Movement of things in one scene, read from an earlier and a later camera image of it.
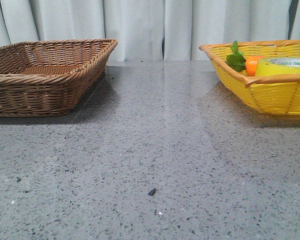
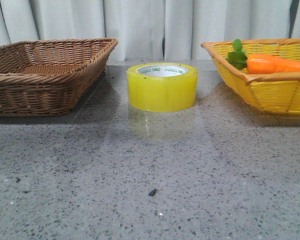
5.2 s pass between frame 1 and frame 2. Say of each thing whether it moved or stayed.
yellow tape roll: moved
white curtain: stayed
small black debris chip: stayed
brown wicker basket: stayed
